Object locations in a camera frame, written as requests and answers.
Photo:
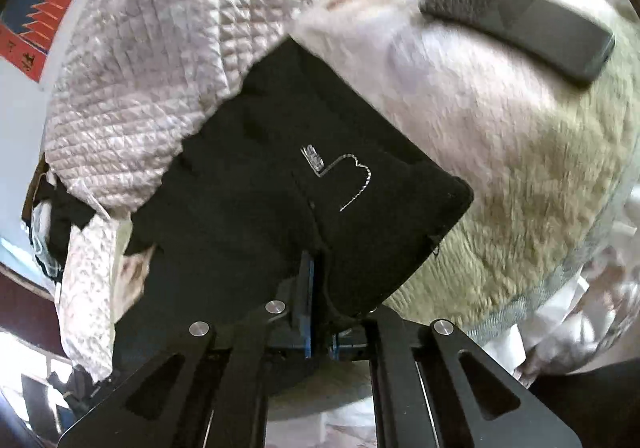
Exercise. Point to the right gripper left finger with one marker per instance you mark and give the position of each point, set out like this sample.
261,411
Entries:
211,389

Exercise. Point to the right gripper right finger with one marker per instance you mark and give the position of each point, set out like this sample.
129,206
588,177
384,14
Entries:
432,386

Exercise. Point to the black pants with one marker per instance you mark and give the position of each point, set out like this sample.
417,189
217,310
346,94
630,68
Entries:
297,163

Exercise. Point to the white floral comforter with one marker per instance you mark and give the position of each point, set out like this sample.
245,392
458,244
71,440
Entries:
100,284

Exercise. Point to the floral plush blanket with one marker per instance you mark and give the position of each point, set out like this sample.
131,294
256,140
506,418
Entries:
535,270

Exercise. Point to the dark clothes pile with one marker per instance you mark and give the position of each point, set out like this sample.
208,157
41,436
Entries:
49,214

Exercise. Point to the black smartphone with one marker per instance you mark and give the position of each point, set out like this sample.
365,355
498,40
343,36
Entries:
575,46

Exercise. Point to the pink quilted bedspread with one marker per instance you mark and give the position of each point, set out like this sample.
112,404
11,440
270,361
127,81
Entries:
132,78

